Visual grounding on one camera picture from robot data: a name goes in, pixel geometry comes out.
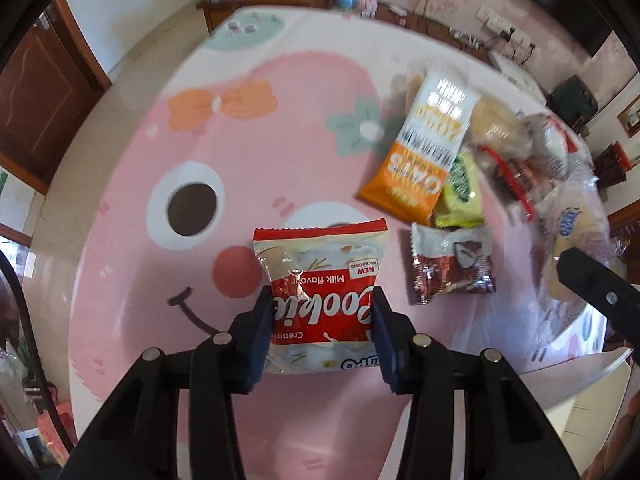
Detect clear bag rice crackers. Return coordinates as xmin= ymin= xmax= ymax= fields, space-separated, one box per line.
xmin=466 ymin=96 xmax=533 ymax=159

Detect green yellow snack packet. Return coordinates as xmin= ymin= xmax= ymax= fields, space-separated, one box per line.
xmin=434 ymin=152 xmax=485 ymax=229

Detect dark green air fryer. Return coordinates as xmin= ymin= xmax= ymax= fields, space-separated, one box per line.
xmin=547 ymin=75 xmax=599 ymax=130

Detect wooden door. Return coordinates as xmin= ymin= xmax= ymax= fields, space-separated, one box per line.
xmin=1 ymin=0 xmax=112 ymax=194

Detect brown chocolate snack packet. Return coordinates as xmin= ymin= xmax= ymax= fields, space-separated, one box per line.
xmin=410 ymin=223 xmax=496 ymax=304

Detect red white cookie packet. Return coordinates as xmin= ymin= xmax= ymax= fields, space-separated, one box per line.
xmin=253 ymin=219 xmax=388 ymax=375

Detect wooden sideboard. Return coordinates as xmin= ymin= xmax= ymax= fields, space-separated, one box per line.
xmin=196 ymin=0 xmax=490 ymax=65

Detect orange oats bar packet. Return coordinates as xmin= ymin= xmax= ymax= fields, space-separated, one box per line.
xmin=357 ymin=64 xmax=480 ymax=226

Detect clear bag blue label bread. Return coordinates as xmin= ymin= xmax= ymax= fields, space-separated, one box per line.
xmin=541 ymin=162 xmax=615 ymax=302

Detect white storage bin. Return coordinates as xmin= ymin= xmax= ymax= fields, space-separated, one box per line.
xmin=521 ymin=347 xmax=632 ymax=472

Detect cartoon printed table mat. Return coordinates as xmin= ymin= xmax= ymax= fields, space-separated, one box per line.
xmin=68 ymin=6 xmax=606 ymax=479

